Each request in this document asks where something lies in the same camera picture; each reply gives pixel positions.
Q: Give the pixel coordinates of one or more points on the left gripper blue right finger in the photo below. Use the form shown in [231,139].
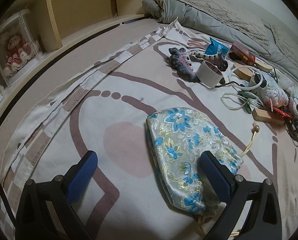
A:
[218,175]

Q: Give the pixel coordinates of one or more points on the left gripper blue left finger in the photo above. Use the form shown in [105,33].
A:
[78,176]

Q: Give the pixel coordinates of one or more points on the blue floral brocade pouch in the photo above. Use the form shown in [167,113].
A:
[186,159]

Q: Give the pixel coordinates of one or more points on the long wooden block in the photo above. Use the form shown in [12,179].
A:
[267,117]

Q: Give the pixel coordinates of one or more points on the pink patterned bed sheet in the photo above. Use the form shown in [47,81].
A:
[104,109]

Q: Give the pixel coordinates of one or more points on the dark bead tangle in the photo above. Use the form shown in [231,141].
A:
[292,128]

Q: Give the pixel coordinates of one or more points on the white tape roll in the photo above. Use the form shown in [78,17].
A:
[208,74]

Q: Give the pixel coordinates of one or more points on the oval wooden box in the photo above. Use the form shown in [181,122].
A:
[263,66]

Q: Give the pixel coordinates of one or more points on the red cardboard box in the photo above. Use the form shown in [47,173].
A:
[239,52]

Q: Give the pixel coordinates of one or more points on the purple toy dinosaur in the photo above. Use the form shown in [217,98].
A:
[181,63]

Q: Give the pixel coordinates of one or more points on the blue snack packet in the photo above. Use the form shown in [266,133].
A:
[216,47]

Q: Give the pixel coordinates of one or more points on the plush doll in box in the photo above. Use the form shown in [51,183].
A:
[18,52]

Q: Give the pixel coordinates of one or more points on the beige quilted pillow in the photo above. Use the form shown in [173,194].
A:
[235,17]
[285,43]

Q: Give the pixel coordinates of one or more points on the wooden bedside shelf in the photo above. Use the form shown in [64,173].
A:
[53,27]

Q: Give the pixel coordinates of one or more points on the grey folded duvet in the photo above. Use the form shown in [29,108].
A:
[166,11]

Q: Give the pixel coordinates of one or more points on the white ring hoop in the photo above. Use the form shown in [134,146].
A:
[246,73]

